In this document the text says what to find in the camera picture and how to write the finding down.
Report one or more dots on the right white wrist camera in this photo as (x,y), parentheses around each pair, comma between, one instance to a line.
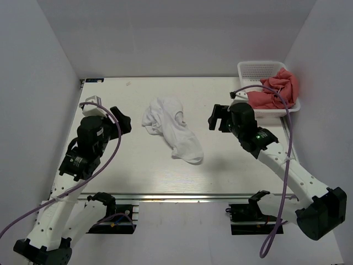
(239,97)

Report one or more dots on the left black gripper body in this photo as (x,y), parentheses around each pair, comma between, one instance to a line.
(107,133)

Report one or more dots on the white t shirt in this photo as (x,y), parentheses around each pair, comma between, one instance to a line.
(165,116)

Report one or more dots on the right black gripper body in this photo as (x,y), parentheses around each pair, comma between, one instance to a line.
(235,128)

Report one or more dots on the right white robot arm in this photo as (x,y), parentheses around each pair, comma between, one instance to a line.
(317,209)

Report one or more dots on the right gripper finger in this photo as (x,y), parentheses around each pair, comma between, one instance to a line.
(212,120)
(224,116)

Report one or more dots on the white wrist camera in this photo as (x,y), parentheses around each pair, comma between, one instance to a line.
(92,106)
(239,97)

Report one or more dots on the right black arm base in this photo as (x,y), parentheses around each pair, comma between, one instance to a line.
(247,219)

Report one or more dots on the blue table label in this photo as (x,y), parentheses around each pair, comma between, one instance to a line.
(94,80)

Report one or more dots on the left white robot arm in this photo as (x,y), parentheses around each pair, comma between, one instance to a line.
(54,235)

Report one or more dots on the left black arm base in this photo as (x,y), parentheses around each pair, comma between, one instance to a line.
(119,219)

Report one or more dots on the pink t shirt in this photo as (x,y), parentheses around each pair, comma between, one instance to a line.
(284,83)

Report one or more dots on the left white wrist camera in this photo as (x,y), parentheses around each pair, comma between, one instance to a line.
(92,106)

